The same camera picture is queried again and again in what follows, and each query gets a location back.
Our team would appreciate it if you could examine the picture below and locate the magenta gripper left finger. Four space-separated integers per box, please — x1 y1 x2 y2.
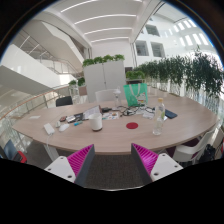
44 143 96 188

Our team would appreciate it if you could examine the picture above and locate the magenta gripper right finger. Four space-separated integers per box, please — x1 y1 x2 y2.
130 143 184 186

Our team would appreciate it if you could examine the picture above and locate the clear plastic water bottle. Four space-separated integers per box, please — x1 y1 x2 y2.
153 98 165 135

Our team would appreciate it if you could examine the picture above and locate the red round coaster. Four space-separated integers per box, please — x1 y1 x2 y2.
126 122 138 129

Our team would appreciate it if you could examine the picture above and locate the white computer mouse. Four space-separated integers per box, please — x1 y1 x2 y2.
59 124 69 132

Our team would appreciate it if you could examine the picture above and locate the white chair right side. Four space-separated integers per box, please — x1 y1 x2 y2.
173 127 215 163

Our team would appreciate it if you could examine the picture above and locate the white cup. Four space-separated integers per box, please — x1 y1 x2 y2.
88 113 102 131

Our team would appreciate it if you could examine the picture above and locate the white power adapter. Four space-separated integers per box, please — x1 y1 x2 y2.
44 123 55 135

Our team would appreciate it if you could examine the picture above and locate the dark blue notebook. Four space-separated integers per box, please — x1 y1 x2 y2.
165 109 178 119

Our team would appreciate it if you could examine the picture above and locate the open laptop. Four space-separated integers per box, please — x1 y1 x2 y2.
83 105 102 120

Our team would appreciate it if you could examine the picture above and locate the black office chair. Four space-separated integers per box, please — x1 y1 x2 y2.
56 96 73 107

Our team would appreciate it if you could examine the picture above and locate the green tote bag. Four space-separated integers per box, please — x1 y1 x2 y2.
123 83 148 106

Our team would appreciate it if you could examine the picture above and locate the red and blue chair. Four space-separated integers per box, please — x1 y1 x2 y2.
0 140 27 163

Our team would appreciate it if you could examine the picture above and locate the clear bottle near bag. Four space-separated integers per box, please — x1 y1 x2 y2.
113 87 121 108

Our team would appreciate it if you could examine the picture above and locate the white cabinet with plants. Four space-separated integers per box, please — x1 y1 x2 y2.
83 57 126 102

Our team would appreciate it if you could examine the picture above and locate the row of green plants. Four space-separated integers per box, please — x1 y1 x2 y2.
126 48 224 97

